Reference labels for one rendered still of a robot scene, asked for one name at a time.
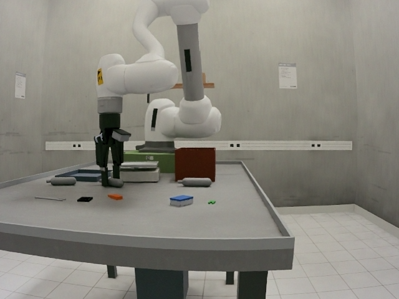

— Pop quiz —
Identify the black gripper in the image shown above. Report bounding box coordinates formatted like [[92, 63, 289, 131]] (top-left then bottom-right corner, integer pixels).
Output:
[[94, 114, 124, 186]]

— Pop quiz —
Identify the orange block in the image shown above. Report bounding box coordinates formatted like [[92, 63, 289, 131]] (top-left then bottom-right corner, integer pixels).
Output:
[[108, 194, 123, 200]]

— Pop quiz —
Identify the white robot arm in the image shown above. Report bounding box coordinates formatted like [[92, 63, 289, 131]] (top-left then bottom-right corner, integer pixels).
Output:
[[96, 0, 221, 153]]

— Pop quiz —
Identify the grey table edge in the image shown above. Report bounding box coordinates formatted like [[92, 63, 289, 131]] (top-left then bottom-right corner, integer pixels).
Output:
[[0, 161, 295, 250]]

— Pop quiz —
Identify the red open box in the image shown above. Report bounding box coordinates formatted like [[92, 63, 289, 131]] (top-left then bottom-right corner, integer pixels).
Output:
[[175, 148, 216, 182]]

